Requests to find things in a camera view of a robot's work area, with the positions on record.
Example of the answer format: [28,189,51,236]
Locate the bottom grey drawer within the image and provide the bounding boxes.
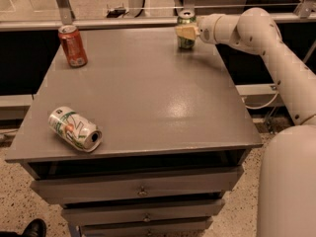
[81,217,212,237]

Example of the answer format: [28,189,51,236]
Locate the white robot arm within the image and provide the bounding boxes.
[176,8,316,237]

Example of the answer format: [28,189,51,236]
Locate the metal railing frame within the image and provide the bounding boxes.
[0,0,316,32]

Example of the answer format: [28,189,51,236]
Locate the middle grey drawer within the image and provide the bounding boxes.
[61,199,224,226]

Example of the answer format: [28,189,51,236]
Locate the top grey drawer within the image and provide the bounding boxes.
[31,166,243,204]

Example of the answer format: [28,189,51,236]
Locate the white cable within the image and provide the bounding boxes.
[243,91,280,111]

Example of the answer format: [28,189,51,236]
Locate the orange soda can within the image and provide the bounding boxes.
[58,25,88,67]

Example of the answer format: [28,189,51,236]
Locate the grey drawer cabinet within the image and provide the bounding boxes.
[4,25,265,237]

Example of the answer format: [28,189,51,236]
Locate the green soda can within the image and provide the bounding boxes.
[177,9,197,49]

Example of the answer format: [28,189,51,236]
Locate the white 7up can lying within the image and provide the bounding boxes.
[48,107,102,152]

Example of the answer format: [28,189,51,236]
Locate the black shoe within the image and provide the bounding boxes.
[22,218,46,237]

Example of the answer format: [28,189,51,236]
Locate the grey drawer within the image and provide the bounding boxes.
[81,217,212,237]
[31,166,243,204]
[61,199,224,226]

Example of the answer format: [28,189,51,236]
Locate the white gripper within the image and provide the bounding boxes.
[175,14,231,44]

